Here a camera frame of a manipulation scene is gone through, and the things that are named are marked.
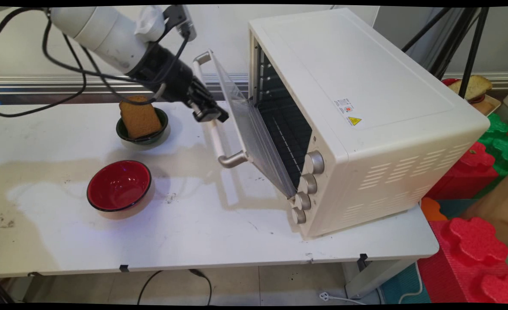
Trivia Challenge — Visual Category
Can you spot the black cable with grey plug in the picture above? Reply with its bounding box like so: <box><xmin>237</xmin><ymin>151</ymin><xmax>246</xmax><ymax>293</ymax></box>
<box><xmin>42</xmin><ymin>17</ymin><xmax>191</xmax><ymax>106</ymax></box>

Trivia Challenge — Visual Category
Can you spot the aluminium rail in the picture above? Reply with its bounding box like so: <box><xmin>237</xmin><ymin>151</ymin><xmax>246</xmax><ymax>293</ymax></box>
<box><xmin>0</xmin><ymin>73</ymin><xmax>508</xmax><ymax>96</ymax></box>

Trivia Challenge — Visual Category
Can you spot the long black looping cable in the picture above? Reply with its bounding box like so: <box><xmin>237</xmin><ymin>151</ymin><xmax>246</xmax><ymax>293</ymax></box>
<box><xmin>0</xmin><ymin>6</ymin><xmax>87</xmax><ymax>118</ymax></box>

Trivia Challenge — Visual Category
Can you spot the teal floor mat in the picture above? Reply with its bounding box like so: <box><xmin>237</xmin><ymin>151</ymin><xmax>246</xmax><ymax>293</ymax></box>
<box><xmin>381</xmin><ymin>263</ymin><xmax>431</xmax><ymax>304</ymax></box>

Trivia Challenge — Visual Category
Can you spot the black tripod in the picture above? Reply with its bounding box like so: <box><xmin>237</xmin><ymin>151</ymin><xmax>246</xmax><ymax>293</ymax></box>
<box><xmin>402</xmin><ymin>6</ymin><xmax>491</xmax><ymax>99</ymax></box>

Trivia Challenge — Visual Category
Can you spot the large silver oven knob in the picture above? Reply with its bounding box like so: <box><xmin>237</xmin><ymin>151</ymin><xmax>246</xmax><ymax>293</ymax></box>
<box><xmin>305</xmin><ymin>151</ymin><xmax>325</xmax><ymax>174</ymax></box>

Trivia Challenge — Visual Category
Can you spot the black cable under table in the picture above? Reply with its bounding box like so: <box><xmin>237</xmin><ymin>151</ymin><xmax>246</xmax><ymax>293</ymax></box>
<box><xmin>137</xmin><ymin>269</ymin><xmax>213</xmax><ymax>306</ymax></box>

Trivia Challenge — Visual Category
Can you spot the pale toast slice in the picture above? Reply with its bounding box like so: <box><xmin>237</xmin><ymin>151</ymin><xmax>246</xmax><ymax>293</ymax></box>
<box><xmin>448</xmin><ymin>75</ymin><xmax>493</xmax><ymax>101</ymax></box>

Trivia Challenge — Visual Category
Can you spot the red bowl with black rim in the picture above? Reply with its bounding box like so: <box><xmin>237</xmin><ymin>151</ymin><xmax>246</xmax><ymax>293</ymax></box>
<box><xmin>86</xmin><ymin>160</ymin><xmax>152</xmax><ymax>212</ymax></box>

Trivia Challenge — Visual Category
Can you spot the warning sticker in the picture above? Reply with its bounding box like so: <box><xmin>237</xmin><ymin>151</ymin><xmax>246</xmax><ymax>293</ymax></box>
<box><xmin>335</xmin><ymin>98</ymin><xmax>363</xmax><ymax>127</ymax></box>

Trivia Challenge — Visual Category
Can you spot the white floor cable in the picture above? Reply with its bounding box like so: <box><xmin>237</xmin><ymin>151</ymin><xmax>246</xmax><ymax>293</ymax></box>
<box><xmin>398</xmin><ymin>263</ymin><xmax>424</xmax><ymax>304</ymax></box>

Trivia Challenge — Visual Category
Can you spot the cream toaster oven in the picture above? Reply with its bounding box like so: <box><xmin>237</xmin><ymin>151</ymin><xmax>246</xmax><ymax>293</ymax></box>
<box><xmin>249</xmin><ymin>8</ymin><xmax>492</xmax><ymax>239</ymax></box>

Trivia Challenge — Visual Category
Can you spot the large red foam block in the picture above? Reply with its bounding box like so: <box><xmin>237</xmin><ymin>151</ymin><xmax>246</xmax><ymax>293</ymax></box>
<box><xmin>417</xmin><ymin>217</ymin><xmax>508</xmax><ymax>304</ymax></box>

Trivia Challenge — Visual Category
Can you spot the brown bread slice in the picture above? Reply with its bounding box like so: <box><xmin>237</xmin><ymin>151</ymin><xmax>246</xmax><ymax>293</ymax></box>
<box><xmin>119</xmin><ymin>95</ymin><xmax>163</xmax><ymax>139</ymax></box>

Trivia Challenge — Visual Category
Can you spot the green foam block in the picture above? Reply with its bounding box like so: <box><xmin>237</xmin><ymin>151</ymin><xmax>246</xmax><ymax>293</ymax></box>
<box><xmin>477</xmin><ymin>113</ymin><xmax>508</xmax><ymax>198</ymax></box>

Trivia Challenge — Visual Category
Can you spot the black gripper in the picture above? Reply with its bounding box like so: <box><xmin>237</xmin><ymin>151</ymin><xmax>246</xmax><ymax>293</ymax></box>
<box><xmin>129</xmin><ymin>43</ymin><xmax>229</xmax><ymax>123</ymax></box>

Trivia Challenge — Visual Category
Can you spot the beige tray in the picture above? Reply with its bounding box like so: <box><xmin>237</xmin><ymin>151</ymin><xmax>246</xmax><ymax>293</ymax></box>
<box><xmin>469</xmin><ymin>95</ymin><xmax>502</xmax><ymax>117</ymax></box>

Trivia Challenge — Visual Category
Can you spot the white table leg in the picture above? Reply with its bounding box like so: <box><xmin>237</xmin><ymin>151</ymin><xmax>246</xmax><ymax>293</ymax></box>
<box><xmin>344</xmin><ymin>258</ymin><xmax>418</xmax><ymax>300</ymax></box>

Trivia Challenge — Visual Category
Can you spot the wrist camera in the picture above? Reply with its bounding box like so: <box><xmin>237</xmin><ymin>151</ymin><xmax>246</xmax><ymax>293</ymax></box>
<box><xmin>163</xmin><ymin>5</ymin><xmax>197</xmax><ymax>42</ymax></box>

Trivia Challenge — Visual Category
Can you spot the small red foam block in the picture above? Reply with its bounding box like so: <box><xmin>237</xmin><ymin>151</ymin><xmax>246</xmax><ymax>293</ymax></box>
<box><xmin>426</xmin><ymin>142</ymin><xmax>499</xmax><ymax>201</ymax></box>

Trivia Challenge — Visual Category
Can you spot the white power plug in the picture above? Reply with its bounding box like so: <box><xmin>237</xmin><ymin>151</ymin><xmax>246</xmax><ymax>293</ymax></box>
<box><xmin>320</xmin><ymin>292</ymin><xmax>366</xmax><ymax>305</ymax></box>

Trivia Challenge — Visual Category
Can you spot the orange foam piece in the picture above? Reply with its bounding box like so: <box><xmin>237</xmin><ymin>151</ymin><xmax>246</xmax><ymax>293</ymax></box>
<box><xmin>422</xmin><ymin>197</ymin><xmax>448</xmax><ymax>222</ymax></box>

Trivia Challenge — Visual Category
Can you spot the glass oven door with handle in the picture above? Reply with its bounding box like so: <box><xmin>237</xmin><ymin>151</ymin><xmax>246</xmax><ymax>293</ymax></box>
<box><xmin>192</xmin><ymin>49</ymin><xmax>299</xmax><ymax>199</ymax></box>

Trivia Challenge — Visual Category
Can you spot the brown cardboard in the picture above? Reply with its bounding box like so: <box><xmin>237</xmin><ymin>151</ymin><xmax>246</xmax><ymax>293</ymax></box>
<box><xmin>462</xmin><ymin>172</ymin><xmax>508</xmax><ymax>259</ymax></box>

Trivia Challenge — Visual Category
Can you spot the dark green bowl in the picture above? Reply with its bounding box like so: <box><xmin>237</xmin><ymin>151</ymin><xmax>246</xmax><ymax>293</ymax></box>
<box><xmin>116</xmin><ymin>108</ymin><xmax>169</xmax><ymax>145</ymax></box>

